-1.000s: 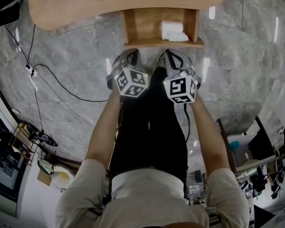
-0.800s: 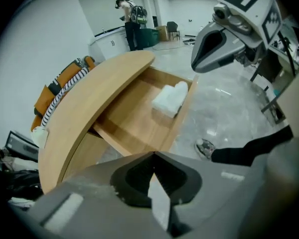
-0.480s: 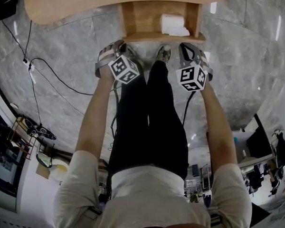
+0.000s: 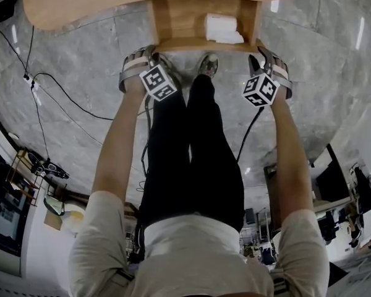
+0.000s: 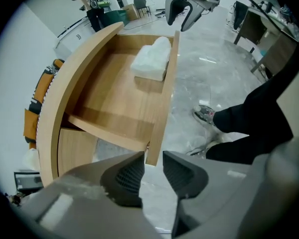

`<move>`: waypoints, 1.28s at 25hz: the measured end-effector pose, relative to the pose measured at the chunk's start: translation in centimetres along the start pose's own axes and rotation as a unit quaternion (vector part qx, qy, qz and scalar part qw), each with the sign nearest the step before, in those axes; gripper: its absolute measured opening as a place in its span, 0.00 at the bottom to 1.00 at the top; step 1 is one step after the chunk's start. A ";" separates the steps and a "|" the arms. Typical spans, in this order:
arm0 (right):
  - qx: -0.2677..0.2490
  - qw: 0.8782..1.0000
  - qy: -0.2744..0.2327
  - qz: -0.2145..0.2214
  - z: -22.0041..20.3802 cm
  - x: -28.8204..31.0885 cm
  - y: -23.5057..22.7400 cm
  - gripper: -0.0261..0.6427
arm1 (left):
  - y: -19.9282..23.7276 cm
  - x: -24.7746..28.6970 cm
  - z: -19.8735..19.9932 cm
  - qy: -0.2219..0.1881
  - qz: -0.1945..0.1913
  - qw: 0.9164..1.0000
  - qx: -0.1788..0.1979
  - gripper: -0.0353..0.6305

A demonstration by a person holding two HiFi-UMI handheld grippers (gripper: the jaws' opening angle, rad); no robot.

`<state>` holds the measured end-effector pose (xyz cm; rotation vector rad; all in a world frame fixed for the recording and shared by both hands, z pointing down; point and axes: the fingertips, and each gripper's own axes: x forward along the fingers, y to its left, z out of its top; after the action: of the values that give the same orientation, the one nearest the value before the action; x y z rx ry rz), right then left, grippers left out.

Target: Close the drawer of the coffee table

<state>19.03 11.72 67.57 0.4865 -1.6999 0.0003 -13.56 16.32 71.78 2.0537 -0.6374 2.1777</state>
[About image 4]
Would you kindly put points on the brown cardboard sheet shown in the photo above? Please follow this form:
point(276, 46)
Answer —
point(52, 223)

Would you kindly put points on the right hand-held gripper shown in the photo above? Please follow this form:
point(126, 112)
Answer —
point(261, 90)

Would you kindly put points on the person's beige shirt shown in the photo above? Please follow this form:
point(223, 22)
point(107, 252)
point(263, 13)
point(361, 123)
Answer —
point(188, 252)

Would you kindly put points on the blue framed glass partition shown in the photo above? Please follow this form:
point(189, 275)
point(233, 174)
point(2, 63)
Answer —
point(6, 209)

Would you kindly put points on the person's right forearm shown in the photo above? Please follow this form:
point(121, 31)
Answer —
point(290, 153)

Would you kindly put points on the white power strip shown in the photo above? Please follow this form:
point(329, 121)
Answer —
point(34, 87)

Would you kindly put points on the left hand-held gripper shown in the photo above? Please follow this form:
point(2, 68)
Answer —
point(159, 83)

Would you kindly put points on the black desk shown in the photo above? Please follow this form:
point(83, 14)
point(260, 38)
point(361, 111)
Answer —
point(330, 178)

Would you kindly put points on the person's black trousers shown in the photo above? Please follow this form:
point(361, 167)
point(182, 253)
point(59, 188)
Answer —
point(204, 166)

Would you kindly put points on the wooden drawer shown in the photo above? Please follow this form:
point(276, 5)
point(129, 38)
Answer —
point(179, 20)

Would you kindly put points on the green bag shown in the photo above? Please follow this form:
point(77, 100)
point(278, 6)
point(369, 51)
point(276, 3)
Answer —
point(54, 204)

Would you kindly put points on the person's left forearm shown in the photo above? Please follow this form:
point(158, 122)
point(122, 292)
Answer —
point(120, 141)

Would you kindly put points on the person's right shoe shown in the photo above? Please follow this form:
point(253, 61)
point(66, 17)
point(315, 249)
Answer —
point(208, 65)

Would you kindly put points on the white folded cloth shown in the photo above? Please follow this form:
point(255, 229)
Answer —
point(221, 26)

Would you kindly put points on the orange metal rack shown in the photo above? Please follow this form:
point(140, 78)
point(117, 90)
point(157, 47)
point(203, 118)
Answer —
point(18, 178)

